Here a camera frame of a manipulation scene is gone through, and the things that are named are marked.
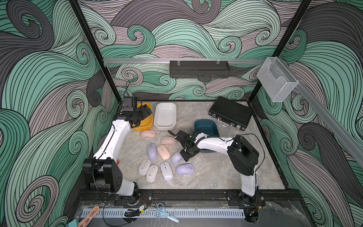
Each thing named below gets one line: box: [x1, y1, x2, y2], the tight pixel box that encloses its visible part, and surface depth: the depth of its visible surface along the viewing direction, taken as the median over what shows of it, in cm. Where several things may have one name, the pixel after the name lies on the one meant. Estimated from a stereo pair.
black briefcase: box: [208, 96, 254, 131], surface depth 106 cm
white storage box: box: [154, 102, 177, 131], surface depth 108 cm
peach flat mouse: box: [156, 144, 171, 161], surface depth 91 cm
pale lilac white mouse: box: [159, 161, 174, 182], surface depth 83 cm
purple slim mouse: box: [146, 143, 158, 161], surface depth 91 cm
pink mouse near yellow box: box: [140, 129, 156, 139], surface depth 100 cm
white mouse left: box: [138, 158, 152, 176], surface depth 84 cm
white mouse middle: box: [145, 164, 159, 184], surface depth 82 cm
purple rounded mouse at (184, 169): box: [175, 163, 195, 176], surface depth 83 cm
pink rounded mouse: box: [160, 135, 178, 146], surface depth 95 cm
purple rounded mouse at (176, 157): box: [171, 150, 183, 165], surface depth 88 cm
